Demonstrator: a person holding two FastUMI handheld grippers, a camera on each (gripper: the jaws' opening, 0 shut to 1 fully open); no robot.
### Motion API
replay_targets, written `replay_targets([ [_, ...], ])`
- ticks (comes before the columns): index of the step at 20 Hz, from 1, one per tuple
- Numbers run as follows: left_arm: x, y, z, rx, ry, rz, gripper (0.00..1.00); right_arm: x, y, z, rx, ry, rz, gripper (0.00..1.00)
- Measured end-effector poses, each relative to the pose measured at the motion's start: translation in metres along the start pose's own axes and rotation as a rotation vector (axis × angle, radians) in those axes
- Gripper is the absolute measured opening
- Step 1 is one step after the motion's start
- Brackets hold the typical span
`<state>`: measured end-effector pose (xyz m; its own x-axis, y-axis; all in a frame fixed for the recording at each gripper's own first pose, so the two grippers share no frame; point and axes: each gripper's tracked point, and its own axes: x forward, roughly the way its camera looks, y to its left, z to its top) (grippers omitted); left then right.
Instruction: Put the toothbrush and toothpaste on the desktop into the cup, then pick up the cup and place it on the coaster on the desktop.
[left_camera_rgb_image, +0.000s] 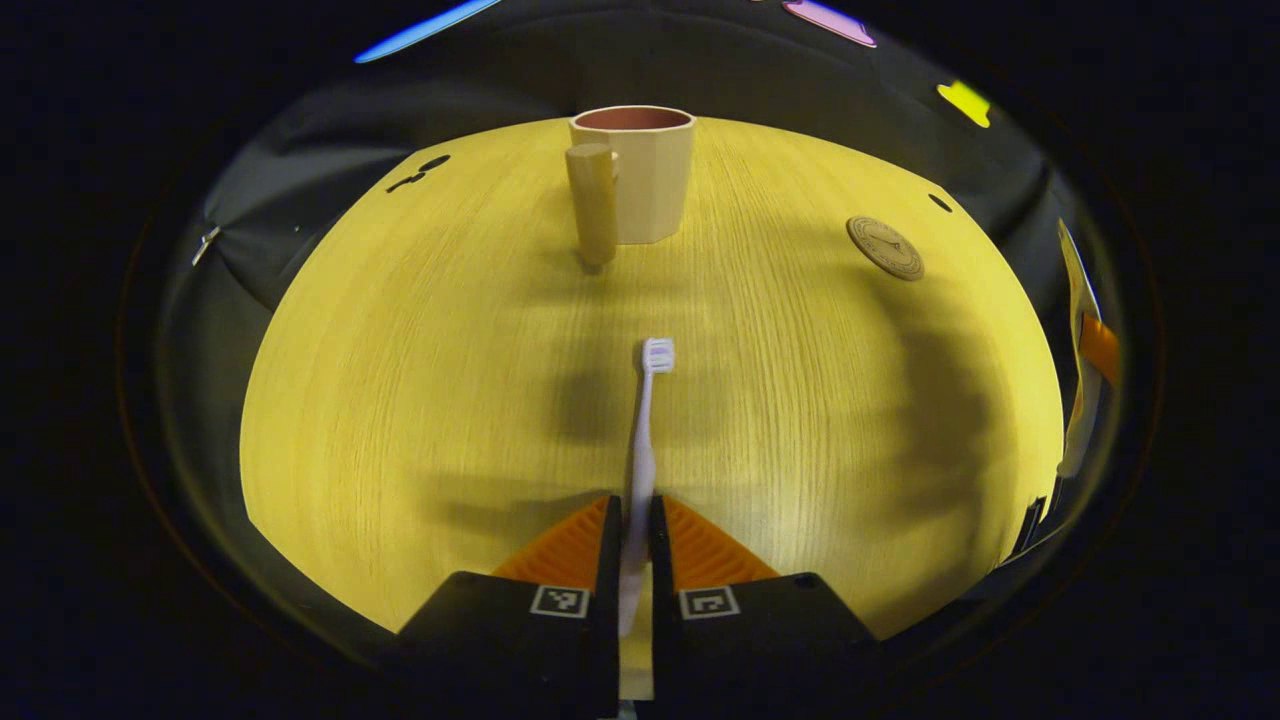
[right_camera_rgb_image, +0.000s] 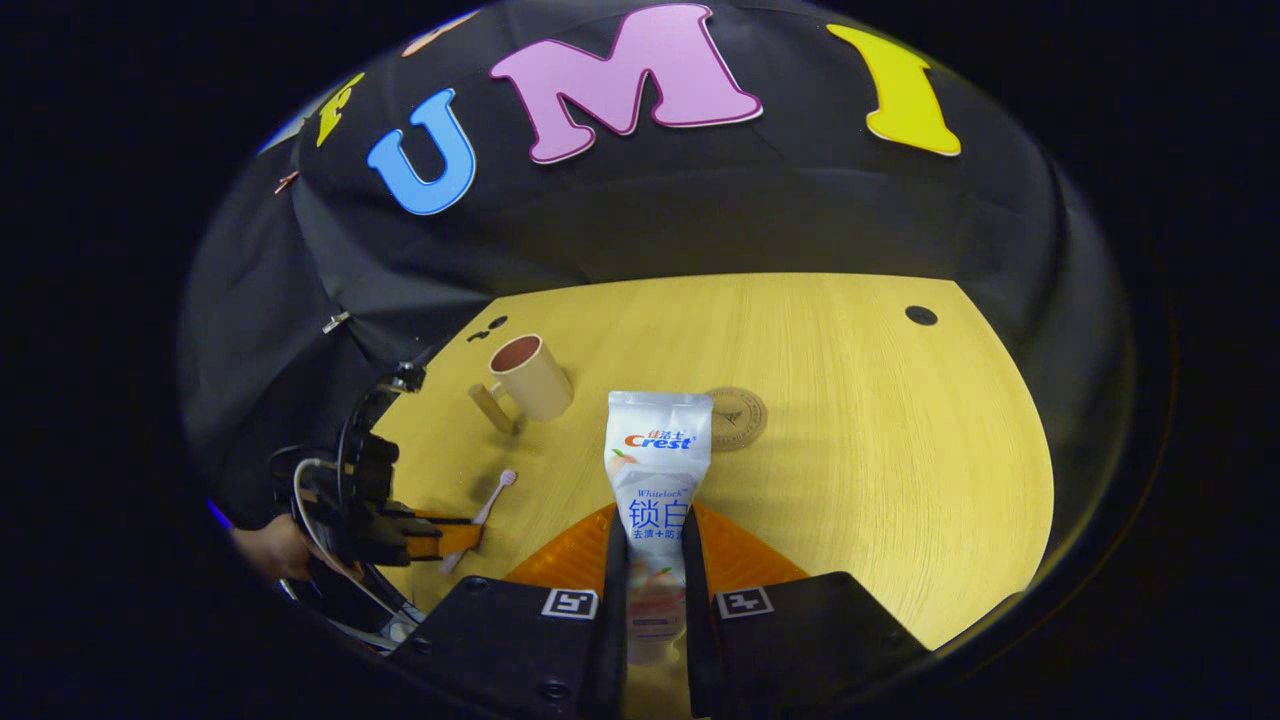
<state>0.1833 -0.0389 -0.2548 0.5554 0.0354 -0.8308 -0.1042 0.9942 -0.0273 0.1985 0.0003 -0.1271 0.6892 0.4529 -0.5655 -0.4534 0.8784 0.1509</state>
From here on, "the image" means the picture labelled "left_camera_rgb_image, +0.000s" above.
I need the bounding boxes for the beige cup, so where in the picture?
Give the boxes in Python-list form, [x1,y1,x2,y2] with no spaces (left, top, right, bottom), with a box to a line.
[565,105,697,269]

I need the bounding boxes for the wooden desktop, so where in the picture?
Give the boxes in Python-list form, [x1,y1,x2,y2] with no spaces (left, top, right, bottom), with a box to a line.
[238,115,1066,701]

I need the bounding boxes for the white toothpaste tube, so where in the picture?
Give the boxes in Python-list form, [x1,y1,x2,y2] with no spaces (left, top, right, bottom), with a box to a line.
[1056,218,1103,479]

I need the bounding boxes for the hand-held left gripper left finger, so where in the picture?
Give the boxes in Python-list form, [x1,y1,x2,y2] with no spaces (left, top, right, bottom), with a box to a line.
[375,495,623,720]

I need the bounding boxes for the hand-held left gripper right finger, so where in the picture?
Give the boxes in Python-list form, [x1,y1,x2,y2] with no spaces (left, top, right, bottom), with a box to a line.
[650,495,881,720]

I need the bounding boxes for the white toothbrush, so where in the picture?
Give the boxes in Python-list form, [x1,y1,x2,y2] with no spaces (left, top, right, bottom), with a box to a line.
[617,337,677,638]

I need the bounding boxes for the round wooden coaster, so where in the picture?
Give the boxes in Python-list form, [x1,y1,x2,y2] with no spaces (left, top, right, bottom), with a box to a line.
[846,215,926,282]

